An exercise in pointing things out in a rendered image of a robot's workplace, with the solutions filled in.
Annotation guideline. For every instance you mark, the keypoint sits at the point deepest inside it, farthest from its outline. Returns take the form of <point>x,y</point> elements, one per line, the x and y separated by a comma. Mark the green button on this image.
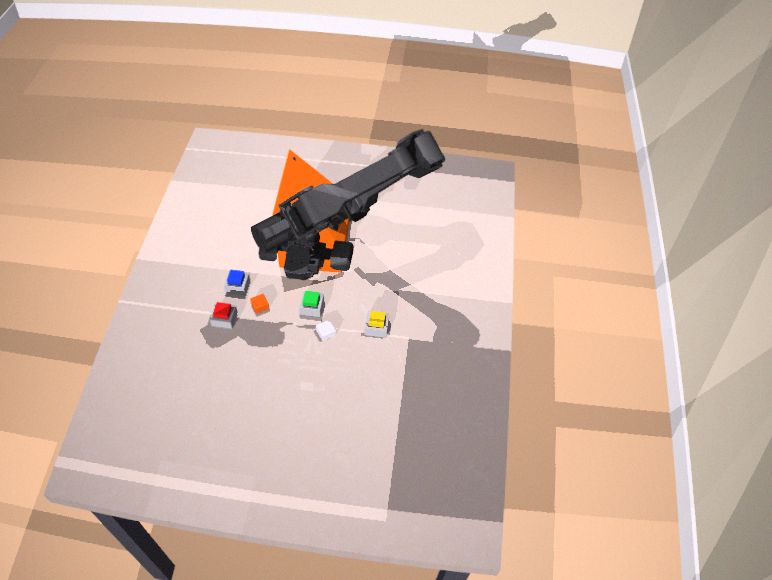
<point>311,303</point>

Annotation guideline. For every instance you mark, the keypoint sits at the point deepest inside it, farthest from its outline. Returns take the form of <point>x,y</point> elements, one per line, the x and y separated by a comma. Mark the yellow button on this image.
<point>376,324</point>

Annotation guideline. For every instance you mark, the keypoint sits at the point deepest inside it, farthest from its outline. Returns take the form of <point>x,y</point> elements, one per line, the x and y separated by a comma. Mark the blue button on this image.
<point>237,282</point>

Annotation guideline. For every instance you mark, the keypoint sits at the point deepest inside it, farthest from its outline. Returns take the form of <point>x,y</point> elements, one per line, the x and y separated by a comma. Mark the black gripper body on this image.
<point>340,255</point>

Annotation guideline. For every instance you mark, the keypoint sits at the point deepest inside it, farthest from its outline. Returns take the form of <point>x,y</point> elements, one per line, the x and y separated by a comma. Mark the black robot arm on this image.
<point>417,155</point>

